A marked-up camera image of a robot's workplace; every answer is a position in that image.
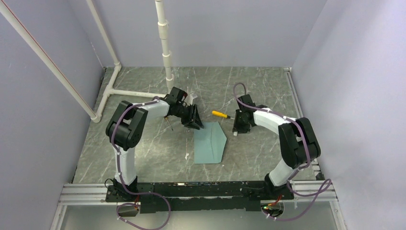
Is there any light blue envelope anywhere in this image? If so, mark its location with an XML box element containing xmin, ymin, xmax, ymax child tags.
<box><xmin>193</xmin><ymin>122</ymin><xmax>227</xmax><ymax>164</ymax></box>

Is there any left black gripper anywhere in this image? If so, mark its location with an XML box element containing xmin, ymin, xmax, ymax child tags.
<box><xmin>174</xmin><ymin>103</ymin><xmax>204</xmax><ymax>130</ymax></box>

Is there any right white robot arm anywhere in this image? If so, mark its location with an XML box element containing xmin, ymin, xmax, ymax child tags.
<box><xmin>232</xmin><ymin>94</ymin><xmax>321</xmax><ymax>199</ymax></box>

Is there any aluminium extrusion frame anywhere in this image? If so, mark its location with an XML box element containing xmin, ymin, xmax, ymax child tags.
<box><xmin>50</xmin><ymin>68</ymin><xmax>346</xmax><ymax>230</ymax></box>

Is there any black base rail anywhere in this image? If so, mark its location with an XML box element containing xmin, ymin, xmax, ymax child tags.
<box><xmin>105</xmin><ymin>181</ymin><xmax>294</xmax><ymax>214</ymax></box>

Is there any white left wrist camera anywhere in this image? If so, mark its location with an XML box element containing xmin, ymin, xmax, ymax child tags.
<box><xmin>185</xmin><ymin>93</ymin><xmax>198</xmax><ymax>104</ymax></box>

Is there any white pvc pipe frame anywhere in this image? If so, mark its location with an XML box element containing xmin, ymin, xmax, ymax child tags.
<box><xmin>0</xmin><ymin>0</ymin><xmax>176</xmax><ymax>124</ymax></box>

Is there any yellow handled screwdriver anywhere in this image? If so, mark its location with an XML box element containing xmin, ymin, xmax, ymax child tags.
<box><xmin>212</xmin><ymin>111</ymin><xmax>234</xmax><ymax>120</ymax></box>

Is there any black handled small screwdriver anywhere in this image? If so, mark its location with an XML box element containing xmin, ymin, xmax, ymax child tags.
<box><xmin>164</xmin><ymin>116</ymin><xmax>173</xmax><ymax>131</ymax></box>

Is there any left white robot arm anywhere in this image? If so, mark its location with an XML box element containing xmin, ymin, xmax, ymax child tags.
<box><xmin>105</xmin><ymin>87</ymin><xmax>204</xmax><ymax>201</ymax></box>

